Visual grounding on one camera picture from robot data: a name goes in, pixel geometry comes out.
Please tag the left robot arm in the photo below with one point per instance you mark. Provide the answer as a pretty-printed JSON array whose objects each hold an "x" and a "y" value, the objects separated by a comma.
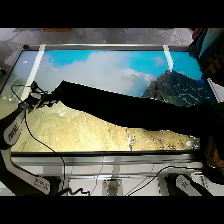
[{"x": 15, "y": 130}]

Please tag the black trousers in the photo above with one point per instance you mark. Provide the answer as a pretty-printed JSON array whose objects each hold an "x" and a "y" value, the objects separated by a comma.
[{"x": 140, "y": 110}]

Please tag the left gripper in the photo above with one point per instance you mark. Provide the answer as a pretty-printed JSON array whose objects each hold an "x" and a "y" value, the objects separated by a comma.
[{"x": 43, "y": 99}]

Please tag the heap of clothes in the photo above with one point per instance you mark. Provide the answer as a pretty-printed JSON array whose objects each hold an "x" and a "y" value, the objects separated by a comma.
[{"x": 210, "y": 53}]

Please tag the brown garment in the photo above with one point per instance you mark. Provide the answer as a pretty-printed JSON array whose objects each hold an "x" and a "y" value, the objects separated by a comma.
[{"x": 215, "y": 153}]

